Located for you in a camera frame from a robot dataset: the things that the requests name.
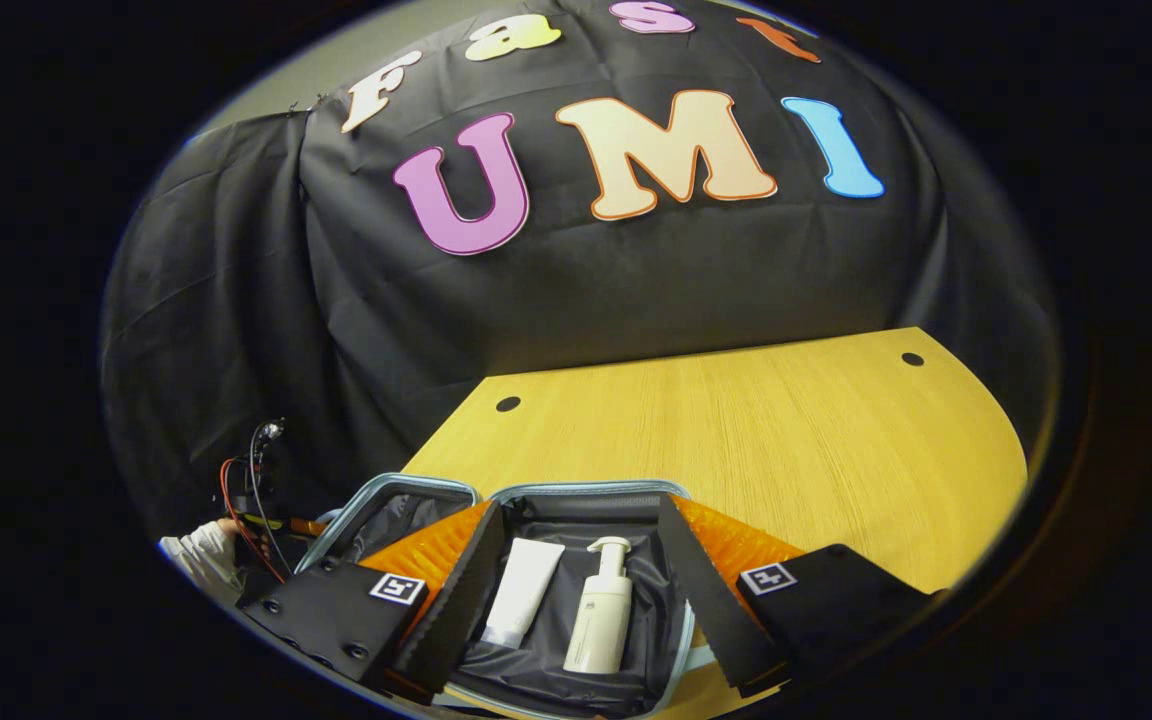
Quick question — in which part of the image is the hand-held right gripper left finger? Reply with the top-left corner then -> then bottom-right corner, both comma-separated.
239,500 -> 507,703

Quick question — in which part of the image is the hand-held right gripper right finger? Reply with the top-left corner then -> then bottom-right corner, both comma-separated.
658,494 -> 937,699

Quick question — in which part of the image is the white skin care tube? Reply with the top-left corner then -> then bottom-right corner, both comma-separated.
481,538 -> 567,649

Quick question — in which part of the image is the cream pump bottle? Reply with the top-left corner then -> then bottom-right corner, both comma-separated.
563,536 -> 634,675

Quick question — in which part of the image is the light blue suitcase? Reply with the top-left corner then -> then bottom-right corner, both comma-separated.
296,473 -> 699,720

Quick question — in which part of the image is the black backdrop cloth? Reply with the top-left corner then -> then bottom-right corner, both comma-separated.
101,0 -> 1062,561

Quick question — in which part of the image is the black cable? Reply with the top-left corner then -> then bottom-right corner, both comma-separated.
247,422 -> 289,576

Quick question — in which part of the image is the red cable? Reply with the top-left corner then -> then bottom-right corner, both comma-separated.
218,457 -> 287,583

